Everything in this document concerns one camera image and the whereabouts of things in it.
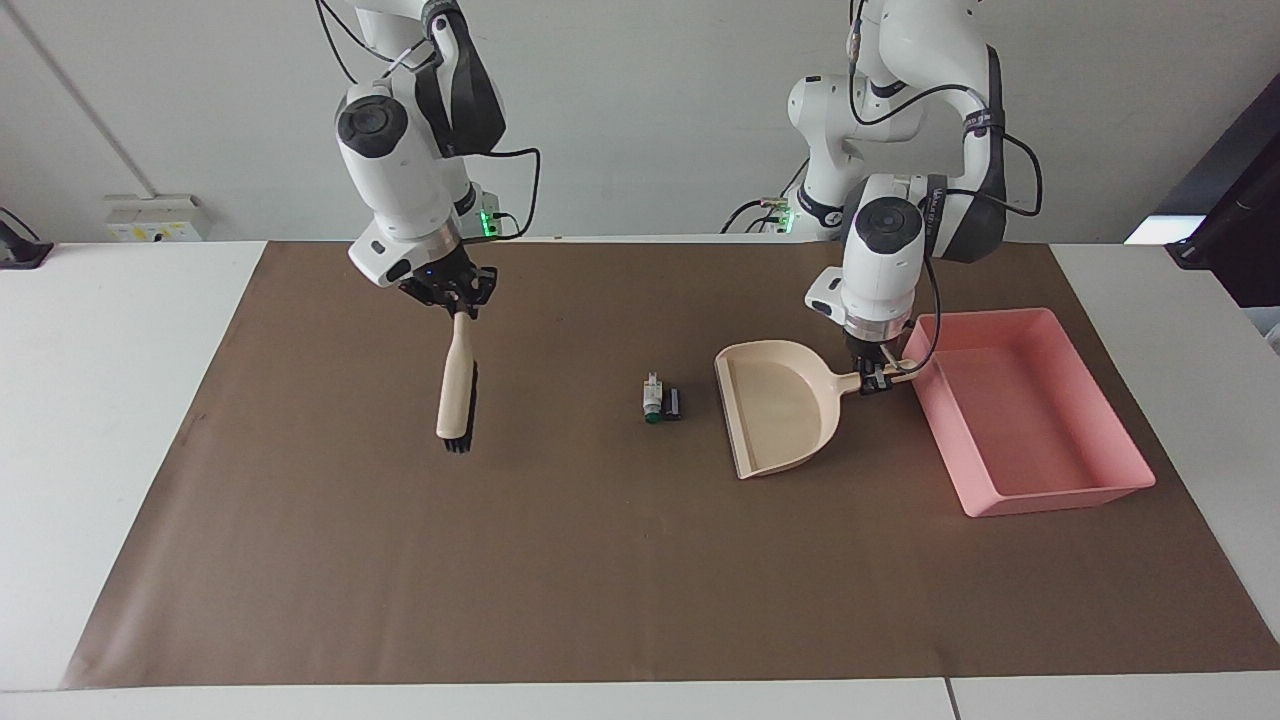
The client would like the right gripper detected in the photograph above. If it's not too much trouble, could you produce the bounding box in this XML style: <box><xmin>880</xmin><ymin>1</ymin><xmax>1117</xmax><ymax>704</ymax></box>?
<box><xmin>400</xmin><ymin>241</ymin><xmax>499</xmax><ymax>321</ymax></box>

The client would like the beige brush with black bristles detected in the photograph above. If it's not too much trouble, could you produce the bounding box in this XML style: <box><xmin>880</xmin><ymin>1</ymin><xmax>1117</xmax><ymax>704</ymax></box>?
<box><xmin>435</xmin><ymin>309</ymin><xmax>482</xmax><ymax>457</ymax></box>

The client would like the beige plastic dustpan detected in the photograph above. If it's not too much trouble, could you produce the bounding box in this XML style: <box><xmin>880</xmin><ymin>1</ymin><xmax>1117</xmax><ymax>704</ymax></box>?
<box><xmin>713</xmin><ymin>340</ymin><xmax>927</xmax><ymax>481</ymax></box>

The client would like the pink plastic bin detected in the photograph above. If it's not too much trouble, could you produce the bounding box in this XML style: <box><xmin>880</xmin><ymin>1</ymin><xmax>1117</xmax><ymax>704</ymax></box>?
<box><xmin>904</xmin><ymin>307</ymin><xmax>1158</xmax><ymax>519</ymax></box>

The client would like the black stand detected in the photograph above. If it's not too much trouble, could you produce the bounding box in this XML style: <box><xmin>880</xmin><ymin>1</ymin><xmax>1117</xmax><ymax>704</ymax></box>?
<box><xmin>0</xmin><ymin>207</ymin><xmax>54</xmax><ymax>270</ymax></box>
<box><xmin>1164</xmin><ymin>100</ymin><xmax>1280</xmax><ymax>309</ymax></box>

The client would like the black cable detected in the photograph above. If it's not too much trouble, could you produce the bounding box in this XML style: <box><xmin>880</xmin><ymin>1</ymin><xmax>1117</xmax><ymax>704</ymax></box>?
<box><xmin>721</xmin><ymin>158</ymin><xmax>813</xmax><ymax>235</ymax></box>
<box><xmin>940</xmin><ymin>128</ymin><xmax>1045</xmax><ymax>218</ymax></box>
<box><xmin>315</xmin><ymin>0</ymin><xmax>443</xmax><ymax>85</ymax></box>
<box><xmin>900</xmin><ymin>254</ymin><xmax>944</xmax><ymax>379</ymax></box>
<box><xmin>478</xmin><ymin>147</ymin><xmax>543</xmax><ymax>242</ymax></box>

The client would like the white wall socket box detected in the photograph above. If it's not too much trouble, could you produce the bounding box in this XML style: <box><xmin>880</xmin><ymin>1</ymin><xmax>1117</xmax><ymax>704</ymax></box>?
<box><xmin>104</xmin><ymin>194</ymin><xmax>208</xmax><ymax>244</ymax></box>

